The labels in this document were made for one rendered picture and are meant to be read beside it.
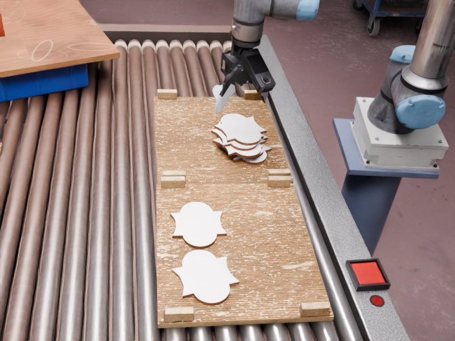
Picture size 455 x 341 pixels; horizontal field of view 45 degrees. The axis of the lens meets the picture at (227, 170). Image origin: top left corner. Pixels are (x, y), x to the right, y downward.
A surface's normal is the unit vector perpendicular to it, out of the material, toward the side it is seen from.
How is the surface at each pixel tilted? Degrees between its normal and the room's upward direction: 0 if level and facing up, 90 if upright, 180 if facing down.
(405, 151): 90
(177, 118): 0
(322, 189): 0
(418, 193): 0
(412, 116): 101
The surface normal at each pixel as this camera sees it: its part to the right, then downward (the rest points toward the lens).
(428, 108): -0.08, 0.76
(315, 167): 0.08, -0.78
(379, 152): 0.02, 0.63
